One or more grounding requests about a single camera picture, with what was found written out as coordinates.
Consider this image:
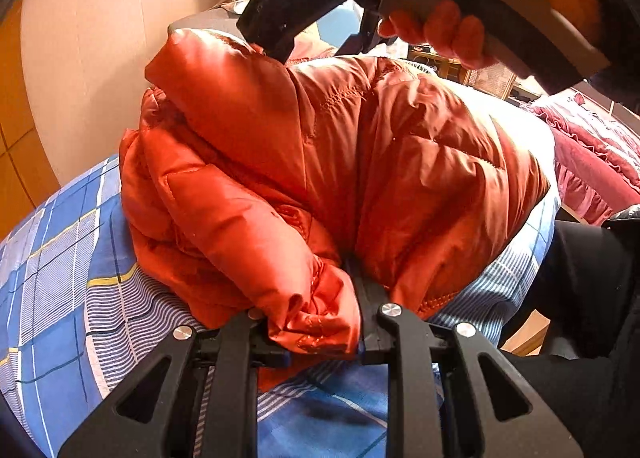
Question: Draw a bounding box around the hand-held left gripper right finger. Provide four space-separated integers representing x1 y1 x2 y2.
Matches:
352 272 583 458

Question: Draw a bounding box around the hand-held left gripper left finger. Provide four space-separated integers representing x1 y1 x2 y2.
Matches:
57 311 292 458

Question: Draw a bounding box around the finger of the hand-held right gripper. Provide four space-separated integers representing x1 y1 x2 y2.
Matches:
345 7 397 56
237 0 353 65

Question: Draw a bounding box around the orange puffer jacket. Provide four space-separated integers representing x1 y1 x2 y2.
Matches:
119 29 557 379

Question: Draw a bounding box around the person's right hand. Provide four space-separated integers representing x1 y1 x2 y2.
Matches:
377 0 603 70

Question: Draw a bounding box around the cluttered wooden desk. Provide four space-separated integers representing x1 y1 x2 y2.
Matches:
407 46 471 85

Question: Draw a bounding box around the grey yellow blue headboard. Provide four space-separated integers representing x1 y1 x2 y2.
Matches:
167 6 366 56

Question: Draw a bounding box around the wicker chair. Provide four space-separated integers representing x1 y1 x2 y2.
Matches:
465 61 523 100

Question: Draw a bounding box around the bed with blue plaid sheet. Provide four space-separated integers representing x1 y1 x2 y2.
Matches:
0 153 563 458

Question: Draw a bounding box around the red ruffled bedding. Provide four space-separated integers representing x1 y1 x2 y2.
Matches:
520 88 640 228

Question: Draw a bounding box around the person's dark clothing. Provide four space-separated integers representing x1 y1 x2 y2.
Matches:
497 205 640 458

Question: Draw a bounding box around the wooden wardrobe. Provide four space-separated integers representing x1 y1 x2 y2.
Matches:
0 0 63 241

